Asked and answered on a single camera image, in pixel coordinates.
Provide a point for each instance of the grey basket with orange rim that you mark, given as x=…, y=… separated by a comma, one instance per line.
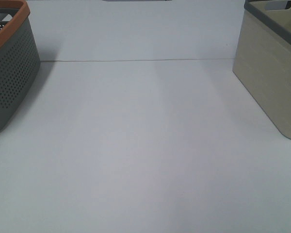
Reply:
x=19, y=58

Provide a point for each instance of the beige plastic storage bin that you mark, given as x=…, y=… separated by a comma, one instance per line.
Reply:
x=263, y=58

